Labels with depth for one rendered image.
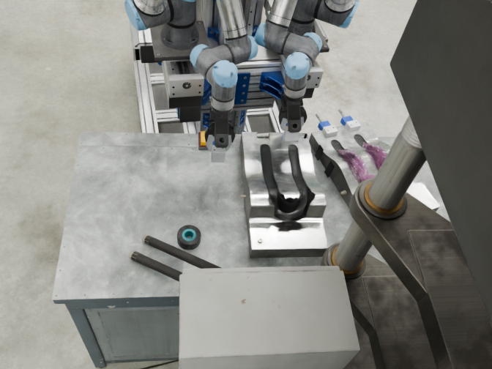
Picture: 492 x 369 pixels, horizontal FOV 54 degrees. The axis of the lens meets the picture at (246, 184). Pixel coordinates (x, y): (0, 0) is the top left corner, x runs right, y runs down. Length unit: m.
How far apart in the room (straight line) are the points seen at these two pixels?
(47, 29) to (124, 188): 2.29
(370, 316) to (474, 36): 0.69
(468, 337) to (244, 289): 0.37
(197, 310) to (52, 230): 1.94
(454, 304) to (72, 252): 1.21
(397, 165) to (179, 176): 1.13
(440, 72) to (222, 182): 1.29
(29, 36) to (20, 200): 1.43
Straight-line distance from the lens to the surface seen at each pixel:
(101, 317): 1.82
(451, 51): 0.62
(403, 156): 0.82
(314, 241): 1.66
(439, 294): 0.88
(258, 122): 2.88
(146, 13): 1.79
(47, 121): 3.22
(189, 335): 0.83
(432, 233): 0.94
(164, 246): 1.61
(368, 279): 1.14
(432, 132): 0.64
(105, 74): 3.48
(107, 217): 1.74
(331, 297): 0.89
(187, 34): 1.95
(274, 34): 1.68
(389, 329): 1.11
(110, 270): 1.64
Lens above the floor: 2.25
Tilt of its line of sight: 53 degrees down
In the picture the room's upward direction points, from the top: 10 degrees clockwise
